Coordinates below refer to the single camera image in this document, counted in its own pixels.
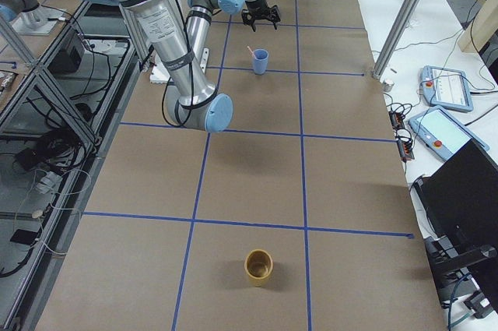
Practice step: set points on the aluminium frame post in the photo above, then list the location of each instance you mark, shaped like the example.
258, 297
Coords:
406, 10

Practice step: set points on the near blue teach pendant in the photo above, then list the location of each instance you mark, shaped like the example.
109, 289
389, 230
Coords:
442, 133

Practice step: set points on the yellow wooden cup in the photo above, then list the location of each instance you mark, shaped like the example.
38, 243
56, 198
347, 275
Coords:
258, 266

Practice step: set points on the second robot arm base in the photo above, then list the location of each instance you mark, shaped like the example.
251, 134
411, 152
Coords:
29, 17

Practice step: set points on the far blue teach pendant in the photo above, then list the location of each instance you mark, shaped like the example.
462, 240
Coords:
447, 88

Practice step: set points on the small metal cylinder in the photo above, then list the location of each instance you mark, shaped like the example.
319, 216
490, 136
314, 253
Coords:
387, 85

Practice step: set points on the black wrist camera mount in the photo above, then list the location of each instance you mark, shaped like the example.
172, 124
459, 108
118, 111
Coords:
271, 14

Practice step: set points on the blue plastic cup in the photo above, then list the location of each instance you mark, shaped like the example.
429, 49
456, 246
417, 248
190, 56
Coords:
260, 61

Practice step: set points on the black monitor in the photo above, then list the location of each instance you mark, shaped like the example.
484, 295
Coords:
460, 200

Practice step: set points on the brown paper table cover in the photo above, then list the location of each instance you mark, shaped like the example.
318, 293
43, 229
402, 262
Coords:
308, 171

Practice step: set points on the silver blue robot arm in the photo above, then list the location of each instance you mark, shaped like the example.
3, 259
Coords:
191, 100

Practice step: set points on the blue teach pendant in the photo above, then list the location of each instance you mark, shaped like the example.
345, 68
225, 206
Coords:
447, 88
442, 133

